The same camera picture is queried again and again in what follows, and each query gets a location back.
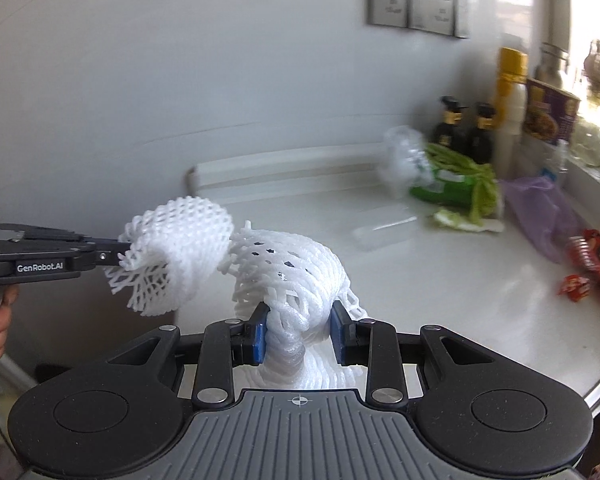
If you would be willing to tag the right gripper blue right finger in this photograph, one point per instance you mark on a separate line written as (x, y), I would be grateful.
(342, 331)

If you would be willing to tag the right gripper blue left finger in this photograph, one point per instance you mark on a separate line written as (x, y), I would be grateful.
(254, 345)

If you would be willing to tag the white foam fruit net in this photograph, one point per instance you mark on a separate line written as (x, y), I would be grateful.
(298, 279)

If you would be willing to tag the small red wrapper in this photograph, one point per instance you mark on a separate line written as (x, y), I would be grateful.
(575, 287)

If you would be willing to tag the clear plastic tray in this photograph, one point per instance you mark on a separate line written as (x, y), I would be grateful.
(375, 232)

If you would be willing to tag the cabbage leaf piece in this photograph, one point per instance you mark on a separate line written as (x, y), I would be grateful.
(456, 221)

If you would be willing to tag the clear crumpled plastic bag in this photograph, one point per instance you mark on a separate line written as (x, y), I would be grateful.
(403, 163)

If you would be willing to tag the green vegetable package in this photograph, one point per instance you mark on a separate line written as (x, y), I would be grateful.
(460, 182)

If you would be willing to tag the black bottle gold collar left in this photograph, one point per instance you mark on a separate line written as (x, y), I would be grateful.
(447, 133)

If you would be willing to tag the black bottle gold collar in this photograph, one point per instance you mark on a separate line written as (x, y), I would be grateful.
(478, 142)
(447, 133)

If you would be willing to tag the black bottle gold collar right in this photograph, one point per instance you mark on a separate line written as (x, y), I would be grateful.
(478, 142)

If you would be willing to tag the purple plastic bag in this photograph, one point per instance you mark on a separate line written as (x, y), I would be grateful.
(543, 214)

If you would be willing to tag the small blue label bottle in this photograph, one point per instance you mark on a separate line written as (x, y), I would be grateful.
(555, 167)

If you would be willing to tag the purple instant noodle cup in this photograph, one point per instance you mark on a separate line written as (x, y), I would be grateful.
(551, 112)

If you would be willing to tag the yellow cap white bottle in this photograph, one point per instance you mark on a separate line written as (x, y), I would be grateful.
(510, 103)

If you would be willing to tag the steel pipe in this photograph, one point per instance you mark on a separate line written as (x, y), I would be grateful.
(555, 45)

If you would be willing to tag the wall socket panel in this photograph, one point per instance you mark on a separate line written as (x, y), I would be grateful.
(441, 17)

